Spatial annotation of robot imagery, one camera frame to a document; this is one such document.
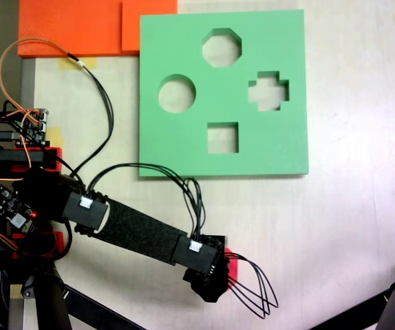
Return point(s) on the red octagonal pillar block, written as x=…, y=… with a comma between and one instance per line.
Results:
x=233, y=271

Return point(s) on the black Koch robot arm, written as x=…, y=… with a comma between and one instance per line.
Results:
x=139, y=230

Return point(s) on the large orange foam block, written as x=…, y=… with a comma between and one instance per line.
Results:
x=70, y=27

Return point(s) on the thin black tripod strut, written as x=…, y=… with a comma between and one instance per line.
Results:
x=355, y=309
x=97, y=309

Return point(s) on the green shape sorter board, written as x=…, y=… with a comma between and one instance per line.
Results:
x=183, y=154

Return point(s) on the red and black table clamp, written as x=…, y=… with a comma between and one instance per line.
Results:
x=59, y=240
x=54, y=165

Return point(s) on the small yellow tape piece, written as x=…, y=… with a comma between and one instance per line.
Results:
x=57, y=137

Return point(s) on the black circuit board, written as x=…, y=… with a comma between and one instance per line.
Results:
x=8, y=206

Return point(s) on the circuit board with green terminal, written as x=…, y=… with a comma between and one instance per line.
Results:
x=37, y=132

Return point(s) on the wide yellow tape strip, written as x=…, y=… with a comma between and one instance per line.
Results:
x=91, y=63

